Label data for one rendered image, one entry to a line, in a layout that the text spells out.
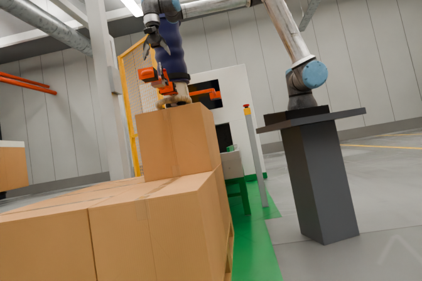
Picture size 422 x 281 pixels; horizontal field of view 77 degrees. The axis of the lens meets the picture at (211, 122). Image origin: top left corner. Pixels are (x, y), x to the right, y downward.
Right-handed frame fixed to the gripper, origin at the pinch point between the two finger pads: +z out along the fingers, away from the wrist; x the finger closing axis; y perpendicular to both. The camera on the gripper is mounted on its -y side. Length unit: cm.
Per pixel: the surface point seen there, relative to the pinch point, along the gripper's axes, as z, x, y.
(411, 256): 121, -106, -1
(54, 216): 68, 33, -51
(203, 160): 61, -15, 9
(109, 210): 69, 12, -51
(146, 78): 17.0, 0.6, -22.4
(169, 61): -7.5, 0.1, 31.5
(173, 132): 41.9, 0.1, 9.4
